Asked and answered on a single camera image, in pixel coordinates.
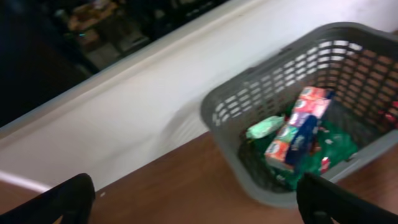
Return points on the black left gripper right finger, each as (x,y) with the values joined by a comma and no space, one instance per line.
(321,201)

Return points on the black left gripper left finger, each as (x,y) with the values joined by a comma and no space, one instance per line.
(70,202)

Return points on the green Nescafe coffee bag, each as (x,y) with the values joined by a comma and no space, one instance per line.
(331,146)

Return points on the Kleenex tissue pack box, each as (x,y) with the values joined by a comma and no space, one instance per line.
(294,141)

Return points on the light teal snack wrapper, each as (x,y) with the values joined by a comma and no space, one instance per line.
(265,127)

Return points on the grey plastic basket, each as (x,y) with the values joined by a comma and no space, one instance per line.
(359,63)

